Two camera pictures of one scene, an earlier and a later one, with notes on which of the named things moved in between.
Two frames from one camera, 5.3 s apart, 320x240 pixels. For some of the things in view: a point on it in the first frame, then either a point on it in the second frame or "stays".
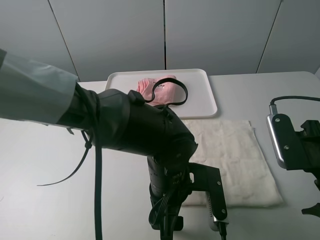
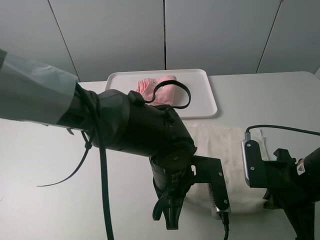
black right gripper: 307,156 → 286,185
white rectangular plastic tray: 200,102 stays
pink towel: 164,92 stays
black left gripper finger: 166,228 → 171,211
